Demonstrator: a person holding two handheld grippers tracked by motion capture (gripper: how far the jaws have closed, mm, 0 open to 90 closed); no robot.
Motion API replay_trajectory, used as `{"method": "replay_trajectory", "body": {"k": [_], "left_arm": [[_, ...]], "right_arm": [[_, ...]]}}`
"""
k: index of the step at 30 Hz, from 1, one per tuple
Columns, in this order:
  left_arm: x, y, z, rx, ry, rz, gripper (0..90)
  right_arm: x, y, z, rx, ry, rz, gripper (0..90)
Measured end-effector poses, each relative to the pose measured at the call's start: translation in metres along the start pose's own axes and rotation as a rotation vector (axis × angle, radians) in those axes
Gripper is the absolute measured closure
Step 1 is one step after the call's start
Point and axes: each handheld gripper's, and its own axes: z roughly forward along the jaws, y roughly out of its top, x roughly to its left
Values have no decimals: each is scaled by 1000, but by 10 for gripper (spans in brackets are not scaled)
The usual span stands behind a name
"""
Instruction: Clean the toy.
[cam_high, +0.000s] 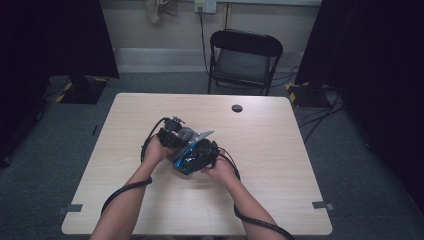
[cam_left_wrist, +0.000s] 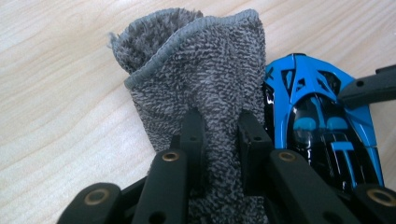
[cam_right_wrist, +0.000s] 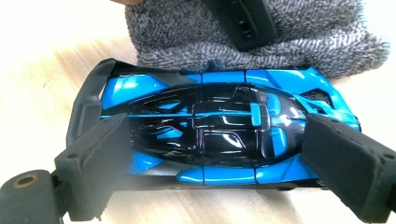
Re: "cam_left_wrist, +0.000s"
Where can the blue toy car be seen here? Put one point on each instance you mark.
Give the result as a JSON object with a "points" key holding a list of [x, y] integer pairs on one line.
{"points": [[323, 124]]}

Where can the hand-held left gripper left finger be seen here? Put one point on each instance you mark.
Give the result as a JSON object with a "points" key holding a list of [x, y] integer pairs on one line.
{"points": [[194, 146]]}

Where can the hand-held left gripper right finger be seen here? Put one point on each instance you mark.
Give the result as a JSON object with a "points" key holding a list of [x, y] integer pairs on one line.
{"points": [[253, 149]]}

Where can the grey fluffy towel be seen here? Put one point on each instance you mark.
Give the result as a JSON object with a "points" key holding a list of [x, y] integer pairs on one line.
{"points": [[202, 68]]}

